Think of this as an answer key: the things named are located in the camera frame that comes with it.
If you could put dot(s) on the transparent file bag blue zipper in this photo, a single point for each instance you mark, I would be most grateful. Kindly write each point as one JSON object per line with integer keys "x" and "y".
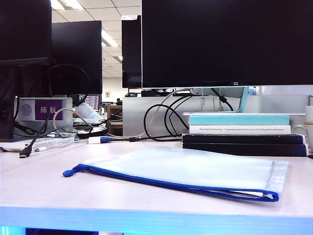
{"x": 185, "y": 171}

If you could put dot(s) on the white desk partition panel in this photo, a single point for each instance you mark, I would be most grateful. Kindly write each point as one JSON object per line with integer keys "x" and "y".
{"x": 137, "y": 115}

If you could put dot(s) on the brown wooden shelf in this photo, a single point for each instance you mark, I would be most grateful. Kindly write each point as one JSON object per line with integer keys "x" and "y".
{"x": 115, "y": 120}

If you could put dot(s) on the small lit screen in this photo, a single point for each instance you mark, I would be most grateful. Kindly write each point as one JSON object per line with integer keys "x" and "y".
{"x": 93, "y": 100}

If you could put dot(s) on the white tilted bottle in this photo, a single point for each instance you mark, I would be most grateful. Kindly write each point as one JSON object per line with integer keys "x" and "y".
{"x": 88, "y": 112}

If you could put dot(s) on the narrow black monitor edge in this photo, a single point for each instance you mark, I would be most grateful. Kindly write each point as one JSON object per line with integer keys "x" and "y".
{"x": 131, "y": 49}

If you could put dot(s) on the teal book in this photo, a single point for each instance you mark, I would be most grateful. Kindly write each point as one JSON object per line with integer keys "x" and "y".
{"x": 239, "y": 120}

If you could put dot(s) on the white book printed spine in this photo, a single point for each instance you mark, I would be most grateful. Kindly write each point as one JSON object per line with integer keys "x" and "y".
{"x": 239, "y": 129}

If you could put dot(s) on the thin black book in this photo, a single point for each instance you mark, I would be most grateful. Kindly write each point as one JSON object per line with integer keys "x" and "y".
{"x": 242, "y": 139}

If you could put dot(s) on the pale blue monitor stand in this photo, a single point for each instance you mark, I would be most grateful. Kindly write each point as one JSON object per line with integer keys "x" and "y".
{"x": 243, "y": 100}

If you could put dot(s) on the large black AOC monitor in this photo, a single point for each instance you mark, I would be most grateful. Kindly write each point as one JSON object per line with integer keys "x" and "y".
{"x": 225, "y": 41}

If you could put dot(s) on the black monitor back side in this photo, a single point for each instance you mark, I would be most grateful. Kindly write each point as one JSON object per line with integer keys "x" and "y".
{"x": 78, "y": 49}

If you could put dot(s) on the purple and white name plate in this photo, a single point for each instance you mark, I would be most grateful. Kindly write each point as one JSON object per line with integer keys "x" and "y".
{"x": 46, "y": 110}

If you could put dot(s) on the white booklet with print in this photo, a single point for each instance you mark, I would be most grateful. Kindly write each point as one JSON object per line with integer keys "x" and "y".
{"x": 49, "y": 142}

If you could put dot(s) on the black monitor foot block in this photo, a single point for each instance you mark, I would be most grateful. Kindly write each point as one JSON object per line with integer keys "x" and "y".
{"x": 6, "y": 117}

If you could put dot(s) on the white mug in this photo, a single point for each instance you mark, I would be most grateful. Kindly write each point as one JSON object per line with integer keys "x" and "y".
{"x": 309, "y": 127}

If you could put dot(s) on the black monitor thin bezel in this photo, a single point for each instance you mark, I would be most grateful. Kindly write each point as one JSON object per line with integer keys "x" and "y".
{"x": 24, "y": 29}

